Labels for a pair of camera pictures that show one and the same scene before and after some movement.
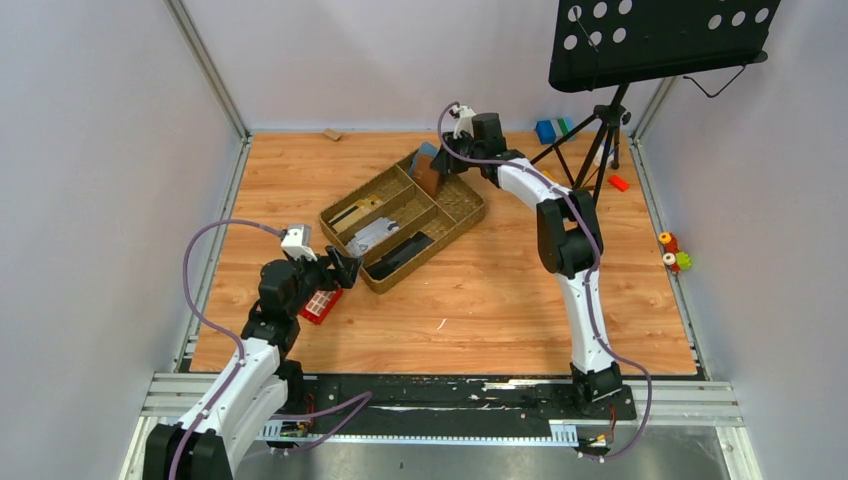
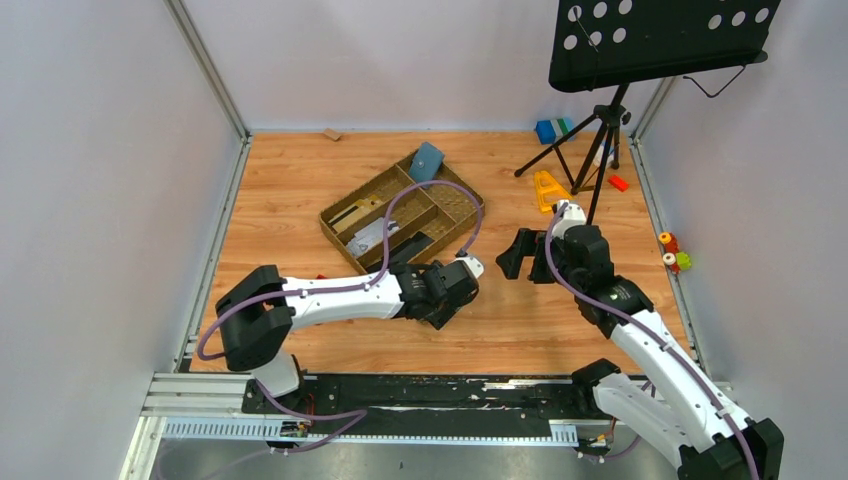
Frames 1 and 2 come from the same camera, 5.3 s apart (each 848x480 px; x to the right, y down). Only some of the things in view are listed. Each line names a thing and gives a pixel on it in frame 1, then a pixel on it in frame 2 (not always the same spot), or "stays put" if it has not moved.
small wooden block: (332, 133) stays put
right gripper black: (452, 156) → (536, 259)
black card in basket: (396, 257) stays put
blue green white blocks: (552, 131) stays put
